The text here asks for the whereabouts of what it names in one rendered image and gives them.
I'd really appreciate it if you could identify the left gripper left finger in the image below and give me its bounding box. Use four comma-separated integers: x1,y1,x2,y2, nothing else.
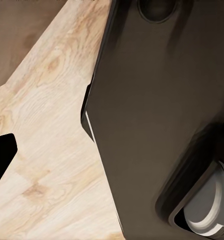
0,133,18,179

